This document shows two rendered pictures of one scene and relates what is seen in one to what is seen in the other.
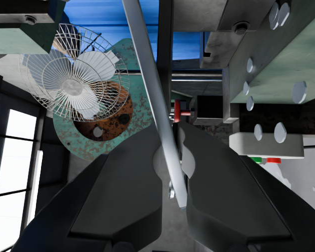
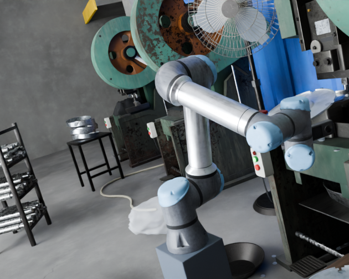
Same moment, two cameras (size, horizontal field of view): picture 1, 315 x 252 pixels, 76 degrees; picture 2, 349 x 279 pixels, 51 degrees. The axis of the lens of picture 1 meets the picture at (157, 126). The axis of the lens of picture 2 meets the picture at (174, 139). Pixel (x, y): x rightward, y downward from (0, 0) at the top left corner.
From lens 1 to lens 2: 126 cm
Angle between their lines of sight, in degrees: 18
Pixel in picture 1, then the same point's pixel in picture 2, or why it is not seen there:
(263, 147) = (265, 159)
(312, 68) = not seen: hidden behind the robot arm
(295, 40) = (316, 144)
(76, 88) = (229, 13)
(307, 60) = not seen: hidden behind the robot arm
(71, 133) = not seen: outside the picture
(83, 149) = (145, 13)
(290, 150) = (266, 170)
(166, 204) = (8, 119)
